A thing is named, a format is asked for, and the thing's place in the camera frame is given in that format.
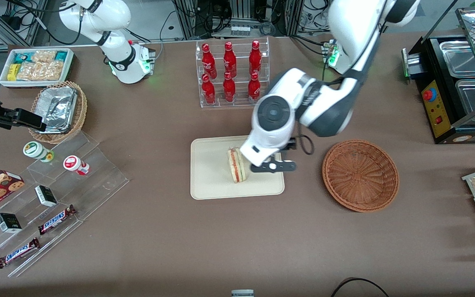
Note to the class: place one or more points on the teal snack pack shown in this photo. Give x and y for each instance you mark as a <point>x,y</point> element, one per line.
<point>61,56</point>
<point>23,57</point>

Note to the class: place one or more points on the triangular sandwich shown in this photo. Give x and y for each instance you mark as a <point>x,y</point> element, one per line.
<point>236,167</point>

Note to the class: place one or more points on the small grey device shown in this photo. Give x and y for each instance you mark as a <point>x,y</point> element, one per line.
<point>242,293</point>

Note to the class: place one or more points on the silver foil container stack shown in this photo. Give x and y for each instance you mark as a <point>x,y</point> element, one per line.
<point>58,107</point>

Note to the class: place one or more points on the small black carton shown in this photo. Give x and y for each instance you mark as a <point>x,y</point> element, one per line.
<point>45,196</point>
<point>8,222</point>

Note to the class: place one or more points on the metal equipment frame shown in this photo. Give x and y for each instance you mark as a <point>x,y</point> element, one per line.
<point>241,10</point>

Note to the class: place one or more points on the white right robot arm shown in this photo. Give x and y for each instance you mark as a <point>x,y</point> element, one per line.
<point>122,62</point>

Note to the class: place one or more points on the brown round wicker basket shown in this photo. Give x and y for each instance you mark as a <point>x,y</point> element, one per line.
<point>359,177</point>

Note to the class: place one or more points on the red lid yogurt bottle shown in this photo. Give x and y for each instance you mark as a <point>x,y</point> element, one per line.
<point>74,164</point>

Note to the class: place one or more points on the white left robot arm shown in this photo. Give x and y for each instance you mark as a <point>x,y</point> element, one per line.
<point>324,111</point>

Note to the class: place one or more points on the yellow snack pack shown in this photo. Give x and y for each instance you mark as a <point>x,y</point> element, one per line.
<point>13,72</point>

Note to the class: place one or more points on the clear cracker pack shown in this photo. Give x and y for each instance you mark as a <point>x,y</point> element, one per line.
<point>29,71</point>
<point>43,56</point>
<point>52,70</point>

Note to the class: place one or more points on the white rectangular snack bin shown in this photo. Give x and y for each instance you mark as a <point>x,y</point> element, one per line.
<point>69,62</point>

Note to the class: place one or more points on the beige plastic tray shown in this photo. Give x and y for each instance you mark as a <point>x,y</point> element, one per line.
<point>210,173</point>

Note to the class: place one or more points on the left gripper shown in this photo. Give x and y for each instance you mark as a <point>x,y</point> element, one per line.
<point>290,144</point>

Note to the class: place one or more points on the green lid yogurt bottle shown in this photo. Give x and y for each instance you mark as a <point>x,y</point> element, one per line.
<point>35,150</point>

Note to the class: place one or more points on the clear acrylic stepped display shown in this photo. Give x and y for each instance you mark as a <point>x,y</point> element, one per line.
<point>97,181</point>

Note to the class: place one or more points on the brown snickers bar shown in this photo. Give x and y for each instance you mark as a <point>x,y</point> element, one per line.
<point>17,253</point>
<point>56,220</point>

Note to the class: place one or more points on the red cola bottle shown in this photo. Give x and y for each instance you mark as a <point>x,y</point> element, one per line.
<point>208,62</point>
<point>229,88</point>
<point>254,87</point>
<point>208,90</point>
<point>229,60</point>
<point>255,57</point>

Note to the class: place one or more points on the black hot food warmer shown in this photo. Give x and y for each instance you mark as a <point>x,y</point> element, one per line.
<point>437,111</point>

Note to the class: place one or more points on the clear acrylic bottle rack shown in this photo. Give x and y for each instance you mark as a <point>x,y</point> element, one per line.
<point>239,88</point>

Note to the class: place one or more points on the light tan wicker basket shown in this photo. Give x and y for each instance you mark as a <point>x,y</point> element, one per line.
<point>81,107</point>

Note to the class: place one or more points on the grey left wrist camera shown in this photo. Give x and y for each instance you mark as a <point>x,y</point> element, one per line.
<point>274,166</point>

